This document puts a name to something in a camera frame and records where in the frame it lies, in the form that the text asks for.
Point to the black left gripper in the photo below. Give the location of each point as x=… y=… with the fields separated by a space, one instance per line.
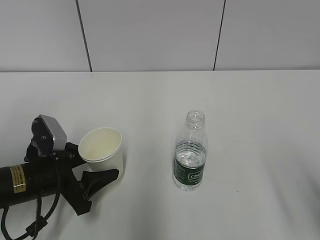
x=76 y=193

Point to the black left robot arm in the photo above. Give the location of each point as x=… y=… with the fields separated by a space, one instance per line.
x=52 y=174

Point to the clear green-label water bottle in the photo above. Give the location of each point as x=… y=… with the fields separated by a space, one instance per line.
x=190 y=152

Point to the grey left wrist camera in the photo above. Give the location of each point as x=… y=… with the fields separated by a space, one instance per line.
x=48 y=135

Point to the white paper cup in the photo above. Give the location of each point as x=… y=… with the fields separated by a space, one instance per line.
x=101 y=149

